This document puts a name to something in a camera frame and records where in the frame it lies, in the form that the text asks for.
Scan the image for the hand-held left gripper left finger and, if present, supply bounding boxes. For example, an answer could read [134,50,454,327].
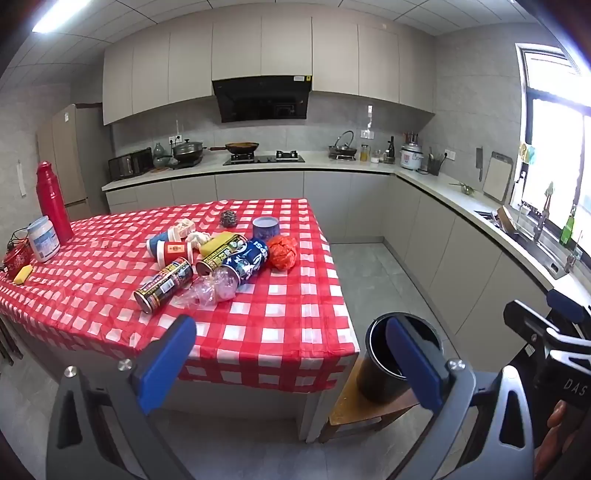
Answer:
[46,315,199,480]

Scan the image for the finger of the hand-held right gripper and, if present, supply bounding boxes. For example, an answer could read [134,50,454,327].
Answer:
[503,299,559,370]
[547,290,591,324]

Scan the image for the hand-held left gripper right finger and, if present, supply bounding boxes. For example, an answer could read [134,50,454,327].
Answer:
[385,318,536,480]

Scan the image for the black bucket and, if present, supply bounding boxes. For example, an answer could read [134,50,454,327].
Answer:
[356,312,444,406]

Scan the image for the red white paper cup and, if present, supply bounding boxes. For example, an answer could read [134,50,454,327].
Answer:
[154,240,195,267]

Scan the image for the blue white paper cup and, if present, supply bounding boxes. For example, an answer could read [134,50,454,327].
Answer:
[146,233,174,254]

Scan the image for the blue white can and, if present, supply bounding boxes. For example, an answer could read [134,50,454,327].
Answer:
[222,239,270,283]

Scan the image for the red white carton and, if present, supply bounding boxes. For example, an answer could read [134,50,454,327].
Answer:
[168,219,197,239]

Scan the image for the orange plastic bag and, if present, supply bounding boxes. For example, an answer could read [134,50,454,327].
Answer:
[267,235,299,271]

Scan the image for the person's right hand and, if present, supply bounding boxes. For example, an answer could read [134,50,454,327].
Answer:
[536,399,583,480]

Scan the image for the kitchen sink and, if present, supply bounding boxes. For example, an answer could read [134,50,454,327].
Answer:
[475,208,571,280]

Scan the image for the wooden stool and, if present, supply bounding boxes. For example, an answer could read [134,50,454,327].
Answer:
[318,355,435,445]

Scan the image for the green bottle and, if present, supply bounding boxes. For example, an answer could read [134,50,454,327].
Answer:
[560,205,577,246]

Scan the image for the metal faucet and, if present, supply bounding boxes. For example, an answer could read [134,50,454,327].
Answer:
[533,182,556,243]

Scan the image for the wooden board in sink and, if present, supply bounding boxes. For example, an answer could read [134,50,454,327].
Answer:
[496,205,520,232]

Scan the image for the red checkered tablecloth table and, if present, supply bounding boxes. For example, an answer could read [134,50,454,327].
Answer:
[0,198,361,394]

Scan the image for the cutting board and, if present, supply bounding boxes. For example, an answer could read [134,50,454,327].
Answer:
[482,151,513,202]

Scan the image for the window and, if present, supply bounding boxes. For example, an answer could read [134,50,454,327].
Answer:
[510,43,591,259]

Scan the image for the grey base cabinets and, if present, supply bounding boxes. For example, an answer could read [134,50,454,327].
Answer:
[102,157,591,352]

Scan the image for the white jar blue label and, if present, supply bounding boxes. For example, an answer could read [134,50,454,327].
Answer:
[27,216,61,263]

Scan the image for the red metal tin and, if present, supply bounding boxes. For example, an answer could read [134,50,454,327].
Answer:
[2,244,34,280]

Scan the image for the red thermos flask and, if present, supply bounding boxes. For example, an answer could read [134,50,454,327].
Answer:
[36,161,75,244]

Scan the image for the white rice cooker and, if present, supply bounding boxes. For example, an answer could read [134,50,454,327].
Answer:
[399,143,425,171]

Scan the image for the black toaster oven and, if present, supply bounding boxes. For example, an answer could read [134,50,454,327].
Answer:
[108,147,154,182]

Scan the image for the green ceramic jar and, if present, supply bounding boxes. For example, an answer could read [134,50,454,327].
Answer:
[152,143,174,169]

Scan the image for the black wok with lid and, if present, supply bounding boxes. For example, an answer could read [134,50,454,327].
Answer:
[171,138,208,168]

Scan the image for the black gas stove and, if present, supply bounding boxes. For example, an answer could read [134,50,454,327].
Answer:
[222,150,306,166]

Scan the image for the frying pan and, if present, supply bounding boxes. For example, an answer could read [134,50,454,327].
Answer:
[209,141,260,156]

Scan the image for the beige fridge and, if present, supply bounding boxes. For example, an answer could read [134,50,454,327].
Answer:
[37,104,110,222]

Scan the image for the black range hood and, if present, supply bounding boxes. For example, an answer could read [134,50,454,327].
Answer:
[212,75,311,124]

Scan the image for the beige upper cabinets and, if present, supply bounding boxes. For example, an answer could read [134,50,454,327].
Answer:
[102,16,436,126]

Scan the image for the ceiling light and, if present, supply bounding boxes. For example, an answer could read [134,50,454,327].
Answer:
[31,0,100,33]

